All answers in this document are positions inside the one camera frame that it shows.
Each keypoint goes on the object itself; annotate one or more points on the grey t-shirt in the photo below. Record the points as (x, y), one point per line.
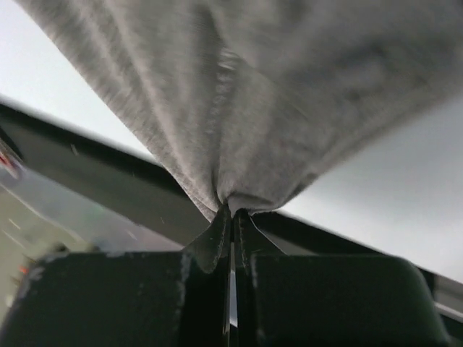
(247, 103)

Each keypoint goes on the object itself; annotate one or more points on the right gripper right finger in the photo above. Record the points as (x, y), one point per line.
(329, 300)

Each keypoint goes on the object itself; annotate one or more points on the aluminium front rail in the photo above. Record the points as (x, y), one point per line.
(447, 294)

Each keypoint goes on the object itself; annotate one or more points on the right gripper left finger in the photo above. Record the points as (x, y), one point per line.
(126, 298)

